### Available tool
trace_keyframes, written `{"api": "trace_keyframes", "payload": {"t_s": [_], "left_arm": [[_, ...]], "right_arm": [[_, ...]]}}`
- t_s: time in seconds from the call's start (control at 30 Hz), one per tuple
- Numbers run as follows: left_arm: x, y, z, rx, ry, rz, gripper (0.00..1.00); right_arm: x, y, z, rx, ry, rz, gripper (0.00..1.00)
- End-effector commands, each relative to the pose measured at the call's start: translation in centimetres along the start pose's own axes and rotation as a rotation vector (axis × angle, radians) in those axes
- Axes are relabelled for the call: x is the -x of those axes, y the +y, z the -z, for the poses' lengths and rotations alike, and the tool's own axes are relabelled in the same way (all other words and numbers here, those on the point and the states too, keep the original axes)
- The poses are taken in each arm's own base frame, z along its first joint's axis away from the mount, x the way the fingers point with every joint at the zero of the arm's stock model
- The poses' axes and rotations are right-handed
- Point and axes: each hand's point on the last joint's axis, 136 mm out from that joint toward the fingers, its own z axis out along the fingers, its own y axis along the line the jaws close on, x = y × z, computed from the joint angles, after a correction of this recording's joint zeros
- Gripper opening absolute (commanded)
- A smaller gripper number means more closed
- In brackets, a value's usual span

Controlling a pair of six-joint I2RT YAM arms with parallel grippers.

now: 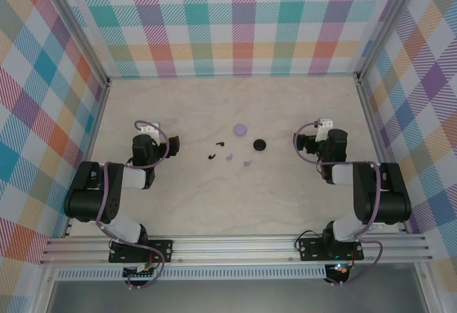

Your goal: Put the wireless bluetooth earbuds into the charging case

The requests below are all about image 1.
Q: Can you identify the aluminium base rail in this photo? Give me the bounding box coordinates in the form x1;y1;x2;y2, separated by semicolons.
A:
39;233;433;266

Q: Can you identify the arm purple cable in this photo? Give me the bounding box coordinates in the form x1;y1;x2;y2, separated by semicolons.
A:
94;119;171;289
293;121;385;287

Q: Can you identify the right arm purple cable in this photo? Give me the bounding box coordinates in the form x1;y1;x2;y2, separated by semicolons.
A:
293;121;385;287

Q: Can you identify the aluminium frame post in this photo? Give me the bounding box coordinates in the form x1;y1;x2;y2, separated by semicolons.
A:
356;0;426;84
44;0;111;88

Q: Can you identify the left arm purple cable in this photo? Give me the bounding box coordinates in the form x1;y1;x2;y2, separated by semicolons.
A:
94;119;171;289

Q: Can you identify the aluminium side rail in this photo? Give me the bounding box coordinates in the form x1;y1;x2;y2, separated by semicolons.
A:
356;76;408;234
62;83;112;238

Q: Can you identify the grey metal sheet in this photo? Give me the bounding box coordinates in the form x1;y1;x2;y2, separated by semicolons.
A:
46;279;429;313

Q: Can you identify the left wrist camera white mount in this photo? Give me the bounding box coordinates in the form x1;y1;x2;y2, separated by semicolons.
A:
138;122;161;141

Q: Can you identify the slotted grey cable duct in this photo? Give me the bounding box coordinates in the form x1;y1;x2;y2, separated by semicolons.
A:
56;268;328;281

